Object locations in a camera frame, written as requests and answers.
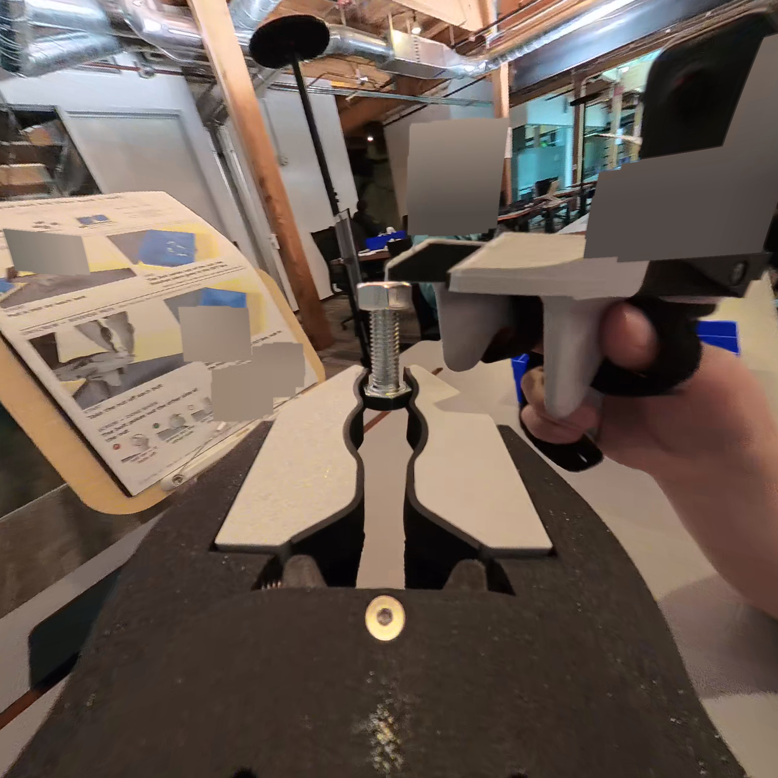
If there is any silver ventilation duct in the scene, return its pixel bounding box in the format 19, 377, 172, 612
0, 0, 402, 77

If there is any silver hex bolt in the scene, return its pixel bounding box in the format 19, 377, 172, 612
357, 281, 415, 396

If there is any wooden display board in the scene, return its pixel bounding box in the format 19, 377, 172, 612
0, 267, 327, 515

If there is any printed instruction sheet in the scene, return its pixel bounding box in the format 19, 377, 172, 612
0, 191, 306, 497

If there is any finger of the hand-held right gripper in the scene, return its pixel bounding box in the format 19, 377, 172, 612
448, 233, 649, 421
385, 239, 511, 372

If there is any person's right hand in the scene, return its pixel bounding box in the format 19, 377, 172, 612
520, 301, 735, 507

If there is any blue plastic bin with parts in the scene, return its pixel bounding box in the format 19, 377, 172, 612
695, 319, 740, 357

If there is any person's right forearm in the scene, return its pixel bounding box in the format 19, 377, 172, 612
699, 355, 778, 618

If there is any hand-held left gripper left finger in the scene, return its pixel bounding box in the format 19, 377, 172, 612
214, 365, 366, 555

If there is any black round-base stand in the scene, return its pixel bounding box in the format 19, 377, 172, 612
248, 15, 390, 368

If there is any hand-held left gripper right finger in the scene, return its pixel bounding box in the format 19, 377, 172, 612
404, 365, 555, 559

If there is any black office chair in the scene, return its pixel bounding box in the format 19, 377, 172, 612
311, 228, 356, 330

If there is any wooden support post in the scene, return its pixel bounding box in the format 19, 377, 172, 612
187, 0, 335, 352

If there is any silver hex nut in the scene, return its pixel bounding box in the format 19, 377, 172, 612
361, 380, 418, 415

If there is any silver rectangular air duct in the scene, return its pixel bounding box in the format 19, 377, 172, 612
389, 30, 508, 81

